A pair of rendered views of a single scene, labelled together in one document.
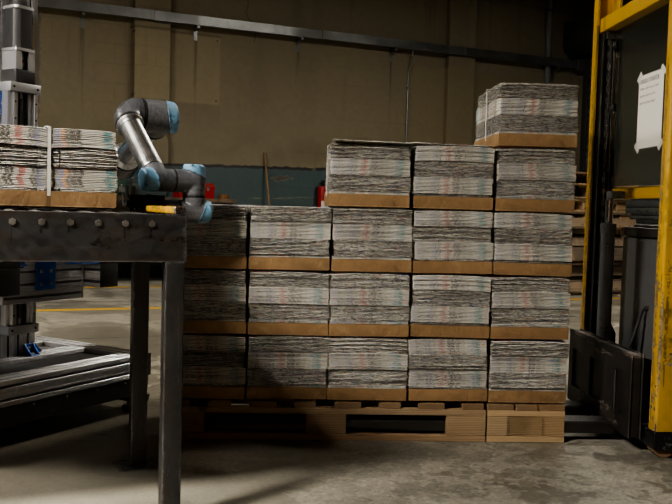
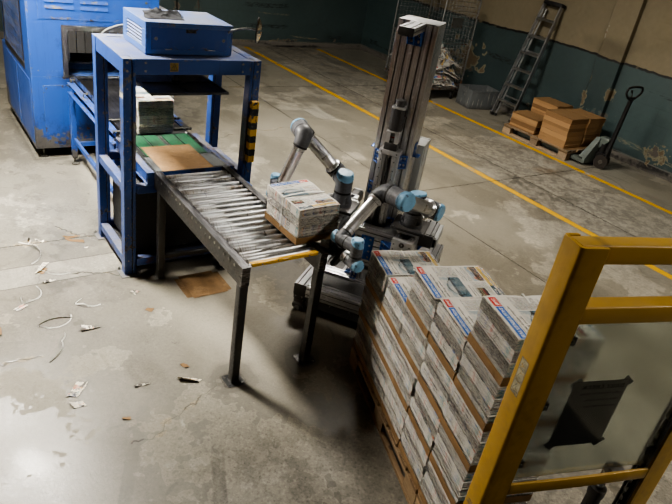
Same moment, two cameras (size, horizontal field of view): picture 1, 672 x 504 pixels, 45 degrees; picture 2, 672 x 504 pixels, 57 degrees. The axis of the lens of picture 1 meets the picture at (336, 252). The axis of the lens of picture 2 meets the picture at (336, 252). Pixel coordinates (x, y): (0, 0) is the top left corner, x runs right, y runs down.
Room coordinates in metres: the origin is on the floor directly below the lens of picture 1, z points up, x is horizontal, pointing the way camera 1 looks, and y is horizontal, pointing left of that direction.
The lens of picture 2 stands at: (1.77, -2.42, 2.49)
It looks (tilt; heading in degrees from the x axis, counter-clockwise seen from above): 28 degrees down; 74
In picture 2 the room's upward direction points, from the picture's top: 10 degrees clockwise
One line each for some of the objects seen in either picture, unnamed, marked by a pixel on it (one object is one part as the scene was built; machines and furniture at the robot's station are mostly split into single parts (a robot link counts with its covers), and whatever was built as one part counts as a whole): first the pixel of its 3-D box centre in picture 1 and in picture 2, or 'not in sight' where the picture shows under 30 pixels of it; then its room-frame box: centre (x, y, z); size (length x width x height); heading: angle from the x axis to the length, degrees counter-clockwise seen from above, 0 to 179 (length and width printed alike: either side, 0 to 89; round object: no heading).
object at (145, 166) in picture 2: not in sight; (174, 156); (1.68, 2.04, 0.75); 0.70 x 0.65 x 0.10; 113
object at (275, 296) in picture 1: (326, 317); (421, 367); (3.07, 0.03, 0.42); 1.17 x 0.39 x 0.83; 94
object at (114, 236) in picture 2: not in sight; (172, 201); (1.68, 2.04, 0.38); 0.94 x 0.69 x 0.63; 23
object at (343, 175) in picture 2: not in sight; (344, 180); (2.79, 1.25, 0.98); 0.13 x 0.12 x 0.14; 94
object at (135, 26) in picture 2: not in sight; (177, 31); (1.68, 2.04, 1.65); 0.60 x 0.45 x 0.20; 23
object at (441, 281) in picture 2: (367, 145); (458, 281); (3.06, -0.11, 1.06); 0.37 x 0.29 x 0.01; 3
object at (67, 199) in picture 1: (83, 199); (309, 232); (2.50, 0.78, 0.83); 0.29 x 0.16 x 0.04; 24
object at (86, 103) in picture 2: not in sight; (126, 109); (1.24, 3.08, 0.75); 1.53 x 0.64 x 0.10; 113
